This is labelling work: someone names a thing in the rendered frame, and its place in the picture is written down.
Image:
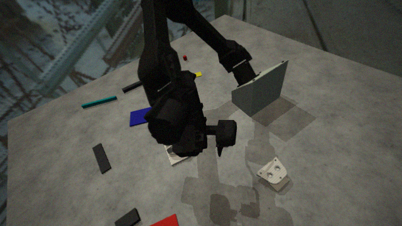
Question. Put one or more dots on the teal flat bar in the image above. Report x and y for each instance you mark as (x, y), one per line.
(99, 102)

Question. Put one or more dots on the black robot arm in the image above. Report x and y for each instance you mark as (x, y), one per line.
(159, 69)

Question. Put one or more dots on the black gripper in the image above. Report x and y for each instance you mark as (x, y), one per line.
(225, 131)

